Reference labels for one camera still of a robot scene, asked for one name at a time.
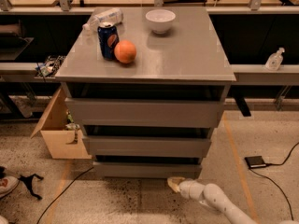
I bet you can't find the grey bottom drawer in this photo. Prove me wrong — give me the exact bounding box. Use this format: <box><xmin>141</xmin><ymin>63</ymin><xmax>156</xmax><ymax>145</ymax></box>
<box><xmin>93</xmin><ymin>155</ymin><xmax>202</xmax><ymax>178</ymax></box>

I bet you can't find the grey middle drawer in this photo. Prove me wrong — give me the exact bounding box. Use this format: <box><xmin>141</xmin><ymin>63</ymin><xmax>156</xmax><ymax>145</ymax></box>
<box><xmin>82</xmin><ymin>125</ymin><xmax>211</xmax><ymax>158</ymax></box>

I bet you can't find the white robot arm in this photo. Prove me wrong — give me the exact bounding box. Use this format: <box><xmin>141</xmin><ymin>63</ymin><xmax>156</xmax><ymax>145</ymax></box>
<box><xmin>167</xmin><ymin>176</ymin><xmax>257</xmax><ymax>224</ymax></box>

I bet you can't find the clear plastic water bottle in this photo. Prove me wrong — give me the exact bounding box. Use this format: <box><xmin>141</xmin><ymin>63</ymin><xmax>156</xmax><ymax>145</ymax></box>
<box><xmin>82</xmin><ymin>7</ymin><xmax>123</xmax><ymax>32</ymax></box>

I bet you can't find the white ceramic bowl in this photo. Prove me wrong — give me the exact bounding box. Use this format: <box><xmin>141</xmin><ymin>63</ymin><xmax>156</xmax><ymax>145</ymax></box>
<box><xmin>146</xmin><ymin>9</ymin><xmax>176</xmax><ymax>34</ymax></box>

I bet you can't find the black floor cable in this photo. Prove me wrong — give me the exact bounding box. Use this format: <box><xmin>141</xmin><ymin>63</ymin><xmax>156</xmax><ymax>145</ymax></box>
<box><xmin>36</xmin><ymin>165</ymin><xmax>95</xmax><ymax>224</ymax></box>

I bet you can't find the blue pepsi can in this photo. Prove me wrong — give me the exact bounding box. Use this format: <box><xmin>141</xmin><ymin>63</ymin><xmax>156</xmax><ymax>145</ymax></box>
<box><xmin>98</xmin><ymin>21</ymin><xmax>119</xmax><ymax>60</ymax></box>

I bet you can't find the cardboard box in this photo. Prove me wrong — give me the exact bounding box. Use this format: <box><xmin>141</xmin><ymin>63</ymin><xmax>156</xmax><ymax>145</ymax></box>
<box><xmin>31</xmin><ymin>88</ymin><xmax>91</xmax><ymax>159</ymax></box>

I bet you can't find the hand sanitizer bottle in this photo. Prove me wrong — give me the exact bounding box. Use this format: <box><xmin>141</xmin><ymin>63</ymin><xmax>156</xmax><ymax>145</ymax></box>
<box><xmin>265</xmin><ymin>48</ymin><xmax>285</xmax><ymax>71</ymax></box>

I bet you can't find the black strap on floor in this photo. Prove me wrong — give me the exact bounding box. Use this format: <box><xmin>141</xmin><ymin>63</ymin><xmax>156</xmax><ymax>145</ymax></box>
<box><xmin>19</xmin><ymin>173</ymin><xmax>45</xmax><ymax>202</ymax></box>

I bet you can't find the black foot pedal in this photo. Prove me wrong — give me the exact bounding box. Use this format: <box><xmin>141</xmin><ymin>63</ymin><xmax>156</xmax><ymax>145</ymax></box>
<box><xmin>245</xmin><ymin>156</ymin><xmax>267</xmax><ymax>169</ymax></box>

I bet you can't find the orange fruit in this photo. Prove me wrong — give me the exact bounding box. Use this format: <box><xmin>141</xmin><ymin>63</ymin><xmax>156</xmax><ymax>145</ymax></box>
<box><xmin>114</xmin><ymin>40</ymin><xmax>136</xmax><ymax>63</ymax></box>

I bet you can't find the grey drawer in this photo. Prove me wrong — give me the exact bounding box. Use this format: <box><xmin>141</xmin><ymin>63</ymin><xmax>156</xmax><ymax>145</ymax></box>
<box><xmin>64</xmin><ymin>84</ymin><xmax>223</xmax><ymax>128</ymax></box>
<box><xmin>82</xmin><ymin>125</ymin><xmax>211</xmax><ymax>158</ymax></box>
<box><xmin>93</xmin><ymin>155</ymin><xmax>202</xmax><ymax>178</ymax></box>

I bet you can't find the grey drawer cabinet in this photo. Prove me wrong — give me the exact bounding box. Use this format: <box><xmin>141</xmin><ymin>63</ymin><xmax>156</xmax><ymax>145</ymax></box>
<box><xmin>54</xmin><ymin>6</ymin><xmax>237</xmax><ymax>161</ymax></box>

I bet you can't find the grey top drawer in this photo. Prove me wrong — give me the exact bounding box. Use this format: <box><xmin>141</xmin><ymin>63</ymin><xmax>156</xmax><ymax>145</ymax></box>
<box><xmin>64</xmin><ymin>84</ymin><xmax>223</xmax><ymax>128</ymax></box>

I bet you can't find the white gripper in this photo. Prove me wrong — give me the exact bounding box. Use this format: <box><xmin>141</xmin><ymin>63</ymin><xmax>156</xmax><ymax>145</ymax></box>
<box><xmin>167</xmin><ymin>176</ymin><xmax>204</xmax><ymax>201</ymax></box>

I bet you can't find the white sneaker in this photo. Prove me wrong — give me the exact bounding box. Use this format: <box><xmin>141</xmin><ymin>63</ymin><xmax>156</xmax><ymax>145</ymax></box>
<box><xmin>0</xmin><ymin>176</ymin><xmax>19</xmax><ymax>199</ymax></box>

